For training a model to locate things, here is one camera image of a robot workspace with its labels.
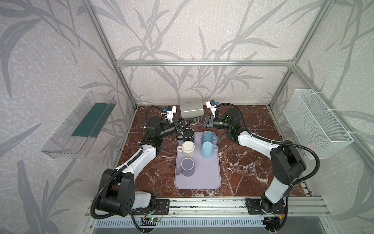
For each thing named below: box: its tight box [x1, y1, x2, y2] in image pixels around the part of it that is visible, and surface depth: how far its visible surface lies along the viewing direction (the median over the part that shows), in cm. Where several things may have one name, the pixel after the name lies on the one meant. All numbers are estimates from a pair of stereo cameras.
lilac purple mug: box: [175, 157, 196, 177], surface depth 83 cm
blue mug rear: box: [201, 130, 219, 145], surface depth 93 cm
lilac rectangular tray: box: [174, 132, 221, 190], surface depth 86 cm
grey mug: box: [180, 102, 205, 119], surface depth 72 cm
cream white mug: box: [176, 140, 195, 158], surface depth 90 cm
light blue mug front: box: [200, 140, 219, 159], surface depth 88 cm
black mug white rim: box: [176, 127, 195, 142], surface depth 93 cm
